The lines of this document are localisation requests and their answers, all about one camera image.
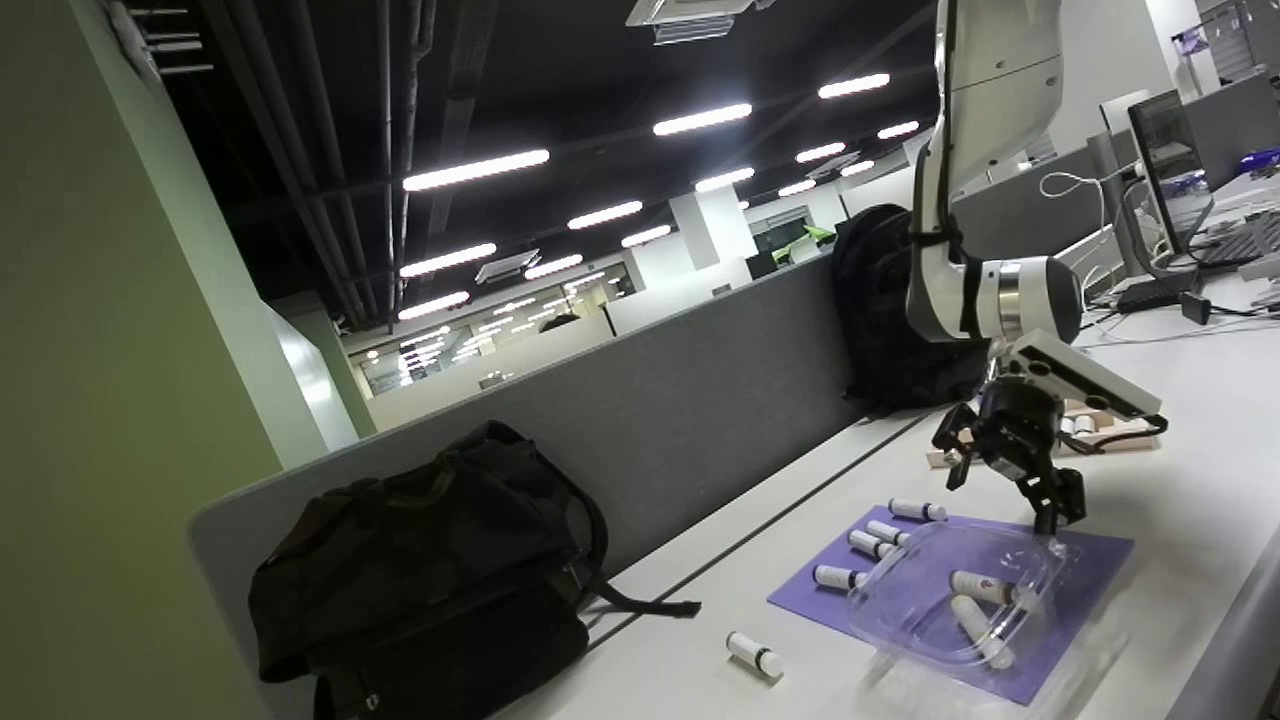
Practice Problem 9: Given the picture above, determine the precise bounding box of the large black backpack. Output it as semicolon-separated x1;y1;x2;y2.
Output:
243;414;706;720

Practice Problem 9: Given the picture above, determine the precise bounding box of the ceiling air vent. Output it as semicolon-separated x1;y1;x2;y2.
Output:
622;0;776;52

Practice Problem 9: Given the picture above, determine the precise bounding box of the small black backpack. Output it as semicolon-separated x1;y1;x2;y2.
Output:
830;199;994;410

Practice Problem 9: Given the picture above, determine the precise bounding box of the wooden block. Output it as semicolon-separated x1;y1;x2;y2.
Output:
1052;394;1167;458

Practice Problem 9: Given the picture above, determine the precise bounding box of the grey desk partition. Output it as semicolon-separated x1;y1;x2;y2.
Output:
185;252;938;651

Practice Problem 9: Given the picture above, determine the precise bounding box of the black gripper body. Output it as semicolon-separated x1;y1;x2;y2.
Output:
964;375;1072;489

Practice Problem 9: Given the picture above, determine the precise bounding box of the grey wrist camera bar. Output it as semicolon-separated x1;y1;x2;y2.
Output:
987;334;1167;426

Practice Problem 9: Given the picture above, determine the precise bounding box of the purple mat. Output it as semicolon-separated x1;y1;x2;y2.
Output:
767;499;1141;710

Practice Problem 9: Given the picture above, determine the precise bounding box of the clear plastic box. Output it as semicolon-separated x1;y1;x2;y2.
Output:
851;525;1128;720

